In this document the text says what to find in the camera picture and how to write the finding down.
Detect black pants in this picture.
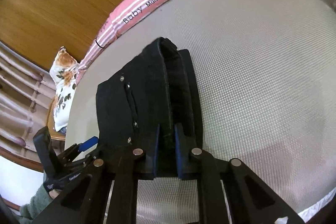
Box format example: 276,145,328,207
96,36,204,180

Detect green sleeve left forearm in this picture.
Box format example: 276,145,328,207
16,185,53,223

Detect left hand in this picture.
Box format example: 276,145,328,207
49,189,62,200

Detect pinkish curtain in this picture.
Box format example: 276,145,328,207
0,43,55,161

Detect floral white pillow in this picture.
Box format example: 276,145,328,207
50,47,79,135

